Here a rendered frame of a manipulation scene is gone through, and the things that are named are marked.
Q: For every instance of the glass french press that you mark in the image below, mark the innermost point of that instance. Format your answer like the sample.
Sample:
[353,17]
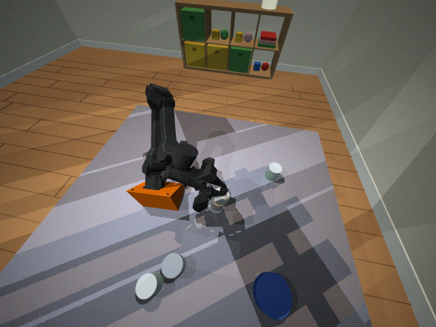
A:
[216,203]

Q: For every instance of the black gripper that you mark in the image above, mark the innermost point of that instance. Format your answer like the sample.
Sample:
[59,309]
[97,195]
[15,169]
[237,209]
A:
[201,200]

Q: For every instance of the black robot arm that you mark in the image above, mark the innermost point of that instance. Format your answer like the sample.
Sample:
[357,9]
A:
[167,158]

